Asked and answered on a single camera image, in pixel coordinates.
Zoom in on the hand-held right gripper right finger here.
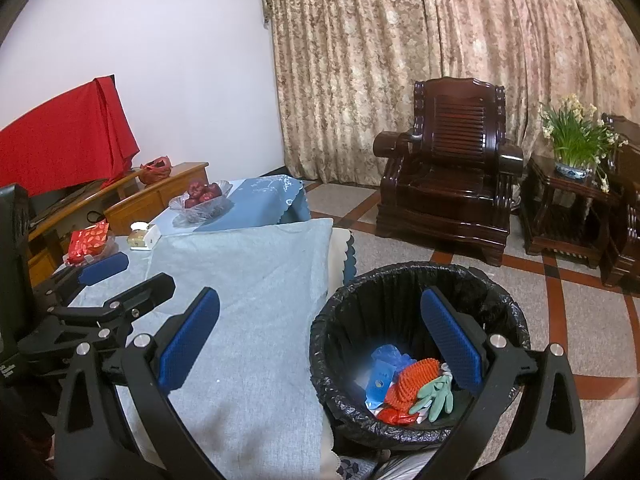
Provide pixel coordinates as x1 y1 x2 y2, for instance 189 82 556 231
420 287 586 480

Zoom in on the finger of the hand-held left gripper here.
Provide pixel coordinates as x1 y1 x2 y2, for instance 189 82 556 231
45 252 131 311
97 273 177 333

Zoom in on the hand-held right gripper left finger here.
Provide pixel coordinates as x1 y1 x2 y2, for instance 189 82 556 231
52 286 222 480

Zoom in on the orange foam fruit net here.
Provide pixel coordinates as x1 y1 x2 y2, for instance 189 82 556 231
384 358 441 407

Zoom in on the green rubber glove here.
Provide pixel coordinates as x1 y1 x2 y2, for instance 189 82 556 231
409 375 455 422

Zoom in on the blue plastic bag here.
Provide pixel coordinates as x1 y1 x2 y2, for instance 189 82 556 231
371 344 417 373

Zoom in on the black lined trash bin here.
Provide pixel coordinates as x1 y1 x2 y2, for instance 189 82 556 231
309 261 531 453

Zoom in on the blue packet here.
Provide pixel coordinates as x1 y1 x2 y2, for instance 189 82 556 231
364 364 401 411

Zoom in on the red plastic bag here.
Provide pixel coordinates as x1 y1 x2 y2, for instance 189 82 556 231
375 405 416 425

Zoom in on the red patterned packet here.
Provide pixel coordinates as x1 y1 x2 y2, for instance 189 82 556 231
65 220 111 265

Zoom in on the gold tissue pack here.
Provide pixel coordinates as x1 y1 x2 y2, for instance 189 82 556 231
127 221 151 251

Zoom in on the pale grey-blue tablecloth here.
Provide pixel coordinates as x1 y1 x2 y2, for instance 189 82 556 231
52 218 336 480

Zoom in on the television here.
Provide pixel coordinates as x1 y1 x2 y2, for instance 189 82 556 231
27 177 108 231

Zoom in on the light wooden cabinet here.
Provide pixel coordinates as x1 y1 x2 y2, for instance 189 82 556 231
27 161 210 286

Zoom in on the glass fruit bowl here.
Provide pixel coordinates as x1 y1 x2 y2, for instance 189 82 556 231
168 180 233 223

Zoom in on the red cloth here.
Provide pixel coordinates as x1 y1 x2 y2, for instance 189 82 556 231
0 75 141 198

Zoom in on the blue embroidered tablecloth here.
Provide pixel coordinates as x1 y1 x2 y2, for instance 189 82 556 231
150 174 312 233

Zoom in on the dark wooden side table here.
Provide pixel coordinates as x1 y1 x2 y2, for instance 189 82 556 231
520 154 621 268

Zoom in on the blue and white flowerpot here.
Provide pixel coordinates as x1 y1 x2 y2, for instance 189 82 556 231
554 160 598 181

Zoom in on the white flowering plant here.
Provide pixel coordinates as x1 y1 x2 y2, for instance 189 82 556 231
539 94 628 193

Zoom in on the beige patterned curtain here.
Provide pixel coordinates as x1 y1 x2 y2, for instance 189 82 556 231
259 0 640 186

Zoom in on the red bag with handles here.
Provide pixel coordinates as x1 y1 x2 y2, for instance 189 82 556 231
139 156 172 185

